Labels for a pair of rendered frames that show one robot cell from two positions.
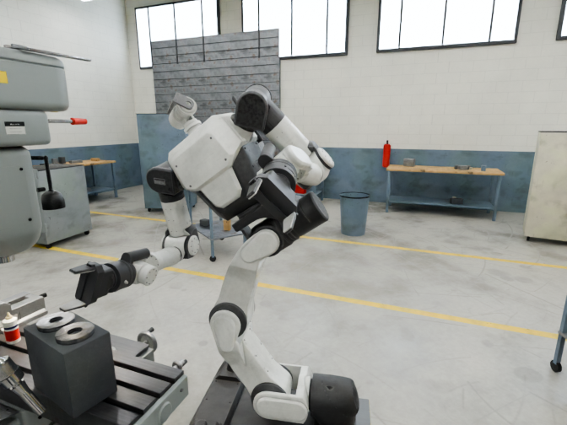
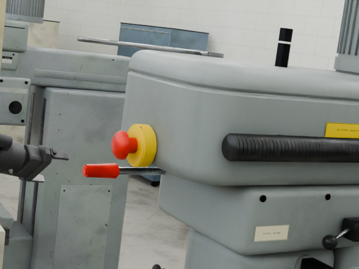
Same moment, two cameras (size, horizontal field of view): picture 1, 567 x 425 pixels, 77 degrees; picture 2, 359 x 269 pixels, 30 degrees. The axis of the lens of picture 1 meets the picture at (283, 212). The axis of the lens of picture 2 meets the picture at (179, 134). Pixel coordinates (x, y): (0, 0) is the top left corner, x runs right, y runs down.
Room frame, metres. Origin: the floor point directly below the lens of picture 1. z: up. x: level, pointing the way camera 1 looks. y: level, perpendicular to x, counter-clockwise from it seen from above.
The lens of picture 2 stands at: (1.96, 1.36, 1.92)
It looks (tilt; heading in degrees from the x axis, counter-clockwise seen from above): 8 degrees down; 216
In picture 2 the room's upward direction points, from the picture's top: 7 degrees clockwise
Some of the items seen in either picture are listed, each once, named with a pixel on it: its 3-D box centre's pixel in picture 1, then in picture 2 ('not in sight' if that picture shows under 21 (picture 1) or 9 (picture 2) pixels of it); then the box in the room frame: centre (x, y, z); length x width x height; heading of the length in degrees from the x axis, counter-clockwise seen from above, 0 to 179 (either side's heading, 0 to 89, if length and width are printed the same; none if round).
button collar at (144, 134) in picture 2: not in sight; (140, 145); (1.25, 0.77, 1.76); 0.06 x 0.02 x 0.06; 69
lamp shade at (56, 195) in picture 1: (52, 199); not in sight; (1.21, 0.80, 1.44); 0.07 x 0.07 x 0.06
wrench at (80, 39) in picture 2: (52, 53); (151, 47); (1.14, 0.68, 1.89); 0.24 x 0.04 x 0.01; 156
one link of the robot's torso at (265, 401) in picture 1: (283, 390); not in sight; (1.19, 0.00, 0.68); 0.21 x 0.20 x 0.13; 80
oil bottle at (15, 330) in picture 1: (11, 326); not in sight; (1.09, 0.93, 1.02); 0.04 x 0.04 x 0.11
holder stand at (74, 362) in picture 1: (70, 357); not in sight; (0.86, 0.59, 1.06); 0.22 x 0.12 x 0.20; 57
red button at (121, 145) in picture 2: not in sight; (125, 145); (1.27, 0.77, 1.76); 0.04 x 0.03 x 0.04; 69
